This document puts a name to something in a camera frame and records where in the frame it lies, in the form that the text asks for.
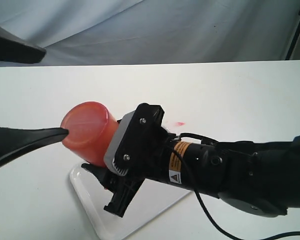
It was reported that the red sauce squeeze bottle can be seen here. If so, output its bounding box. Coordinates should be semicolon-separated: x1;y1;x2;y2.
60;101;119;168

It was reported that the grey backdrop cloth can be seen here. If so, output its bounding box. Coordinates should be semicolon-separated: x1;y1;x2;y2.
0;0;300;66

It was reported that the red sauce smear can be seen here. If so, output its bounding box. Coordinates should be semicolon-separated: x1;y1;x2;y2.
164;121;186;127

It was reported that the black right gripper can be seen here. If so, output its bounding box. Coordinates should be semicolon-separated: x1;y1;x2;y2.
81;104;170;217

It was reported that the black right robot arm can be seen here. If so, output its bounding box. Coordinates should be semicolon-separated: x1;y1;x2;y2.
82;103;300;217

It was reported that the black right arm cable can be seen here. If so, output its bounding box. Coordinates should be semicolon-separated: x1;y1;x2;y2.
169;132;300;240

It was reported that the white rectangular tray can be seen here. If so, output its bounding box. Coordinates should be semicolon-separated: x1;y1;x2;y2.
69;163;190;240

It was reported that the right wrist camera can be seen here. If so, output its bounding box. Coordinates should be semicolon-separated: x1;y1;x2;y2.
103;103;168;177

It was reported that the black tripod stand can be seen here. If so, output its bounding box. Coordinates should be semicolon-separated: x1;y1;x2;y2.
284;10;300;61

